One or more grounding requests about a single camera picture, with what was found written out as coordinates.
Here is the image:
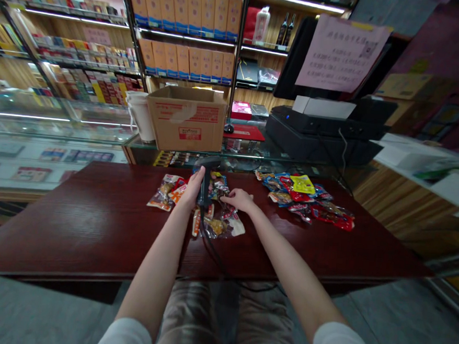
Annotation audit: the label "person's right hand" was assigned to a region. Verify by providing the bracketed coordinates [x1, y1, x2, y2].
[219, 187, 257, 215]

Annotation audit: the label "person's left hand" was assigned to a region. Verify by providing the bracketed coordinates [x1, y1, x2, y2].
[178, 163, 208, 213]

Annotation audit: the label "red clear snack packet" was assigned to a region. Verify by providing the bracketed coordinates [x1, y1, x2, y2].
[210, 196, 248, 225]

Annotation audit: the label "black barcode scanner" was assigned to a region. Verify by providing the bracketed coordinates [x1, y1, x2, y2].
[190, 155, 223, 209]

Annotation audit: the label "blue red snack packet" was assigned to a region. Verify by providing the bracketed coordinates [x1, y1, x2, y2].
[206, 171, 233, 201]

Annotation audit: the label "clear drumstick snack packet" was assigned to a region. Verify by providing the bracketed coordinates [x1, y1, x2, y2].
[191, 210, 247, 243]

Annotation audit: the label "red orange snack packet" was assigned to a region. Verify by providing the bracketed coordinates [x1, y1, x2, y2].
[169, 176, 190, 206]

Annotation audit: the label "clear orange label snack packet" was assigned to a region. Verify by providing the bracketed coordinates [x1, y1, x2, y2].
[146, 171, 182, 213]

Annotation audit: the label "flat red box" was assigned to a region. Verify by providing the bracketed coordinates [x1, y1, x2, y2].
[223, 123, 267, 143]

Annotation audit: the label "pile of colourful snack packets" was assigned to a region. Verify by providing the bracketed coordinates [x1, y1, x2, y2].
[250, 169, 360, 233]

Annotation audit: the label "open cardboard box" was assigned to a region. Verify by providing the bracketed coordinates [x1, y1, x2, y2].
[144, 84, 230, 155]

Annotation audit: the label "pink box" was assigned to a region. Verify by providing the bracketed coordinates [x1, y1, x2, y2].
[231, 100, 254, 122]

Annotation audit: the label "black cash register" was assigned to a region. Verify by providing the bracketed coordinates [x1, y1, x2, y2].
[263, 89, 399, 169]

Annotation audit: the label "stack of white cups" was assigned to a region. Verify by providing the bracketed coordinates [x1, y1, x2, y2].
[122, 90, 160, 144]

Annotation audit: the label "person's legs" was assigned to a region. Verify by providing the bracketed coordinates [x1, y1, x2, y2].
[154, 275, 308, 344]

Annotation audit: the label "black monitor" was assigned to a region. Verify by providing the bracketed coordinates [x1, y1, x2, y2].
[273, 14, 394, 108]

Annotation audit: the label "shelf with bottles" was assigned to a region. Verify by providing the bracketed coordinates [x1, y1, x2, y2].
[233, 0, 358, 110]

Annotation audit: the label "shelf of orange cartons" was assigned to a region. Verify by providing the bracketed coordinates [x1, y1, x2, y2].
[112, 0, 245, 89]

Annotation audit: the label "glass display counter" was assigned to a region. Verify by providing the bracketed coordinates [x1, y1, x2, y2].
[0, 81, 362, 227]

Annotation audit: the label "pink paper notice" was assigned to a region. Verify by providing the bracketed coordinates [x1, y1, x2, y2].
[294, 12, 395, 97]

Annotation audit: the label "wooden side counter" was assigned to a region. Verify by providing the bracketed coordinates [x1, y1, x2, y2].
[347, 130, 459, 263]

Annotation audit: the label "closed cardboard carton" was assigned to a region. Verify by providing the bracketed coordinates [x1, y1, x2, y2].
[375, 70, 459, 105]

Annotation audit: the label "shelf of cigarette packs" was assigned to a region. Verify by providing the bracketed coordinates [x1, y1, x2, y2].
[0, 0, 150, 110]

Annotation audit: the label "black scanner cable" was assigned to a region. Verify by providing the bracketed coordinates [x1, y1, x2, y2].
[192, 203, 286, 295]

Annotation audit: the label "white cable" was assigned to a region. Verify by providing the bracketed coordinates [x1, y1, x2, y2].
[334, 127, 350, 177]

